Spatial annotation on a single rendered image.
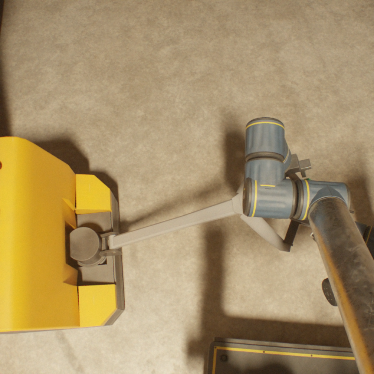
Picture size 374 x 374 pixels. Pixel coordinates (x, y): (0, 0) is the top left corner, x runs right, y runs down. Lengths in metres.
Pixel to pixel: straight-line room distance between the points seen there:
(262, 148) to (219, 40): 2.11
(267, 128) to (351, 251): 0.40
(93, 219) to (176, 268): 0.58
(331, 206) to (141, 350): 1.65
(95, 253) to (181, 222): 0.50
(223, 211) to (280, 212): 0.61
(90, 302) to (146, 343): 0.49
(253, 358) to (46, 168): 1.33
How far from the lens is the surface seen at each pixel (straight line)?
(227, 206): 1.61
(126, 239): 1.96
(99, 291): 2.08
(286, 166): 1.21
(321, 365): 2.14
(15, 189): 1.73
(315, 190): 1.05
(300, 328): 2.47
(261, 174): 1.03
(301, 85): 2.97
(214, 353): 2.03
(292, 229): 1.52
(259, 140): 1.07
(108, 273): 2.14
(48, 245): 1.82
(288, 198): 1.03
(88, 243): 2.03
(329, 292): 1.54
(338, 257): 0.87
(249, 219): 1.56
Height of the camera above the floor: 2.38
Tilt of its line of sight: 71 degrees down
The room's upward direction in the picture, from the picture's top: straight up
